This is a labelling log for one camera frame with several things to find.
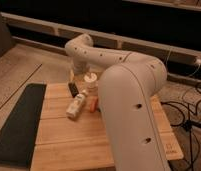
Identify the white lidded cup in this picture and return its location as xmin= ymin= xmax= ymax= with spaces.
xmin=84 ymin=73 xmax=98 ymax=96

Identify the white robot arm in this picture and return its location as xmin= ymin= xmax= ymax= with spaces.
xmin=65 ymin=34 xmax=171 ymax=171

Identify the dark grey floor mat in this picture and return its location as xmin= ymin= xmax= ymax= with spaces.
xmin=0 ymin=83 xmax=46 ymax=168

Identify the small black box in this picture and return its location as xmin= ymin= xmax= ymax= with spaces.
xmin=68 ymin=82 xmax=79 ymax=97

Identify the white power plug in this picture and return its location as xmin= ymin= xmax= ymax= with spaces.
xmin=194 ymin=58 xmax=201 ymax=66

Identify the black cable on floor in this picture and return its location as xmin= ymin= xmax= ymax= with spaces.
xmin=160 ymin=81 xmax=201 ymax=171

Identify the white shelf rail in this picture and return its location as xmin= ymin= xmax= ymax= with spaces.
xmin=1 ymin=12 xmax=201 ymax=63

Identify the white plastic bottle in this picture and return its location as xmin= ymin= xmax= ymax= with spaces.
xmin=66 ymin=89 xmax=88 ymax=119

